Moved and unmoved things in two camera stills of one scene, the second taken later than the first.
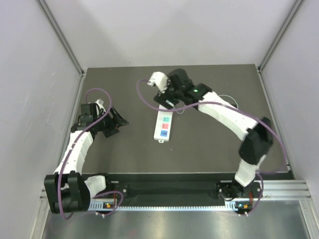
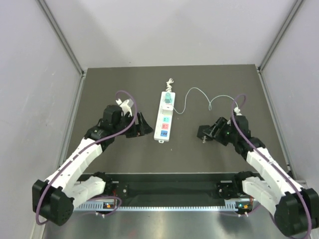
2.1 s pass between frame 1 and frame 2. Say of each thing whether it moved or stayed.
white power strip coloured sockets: stayed
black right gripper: moved
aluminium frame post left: stayed
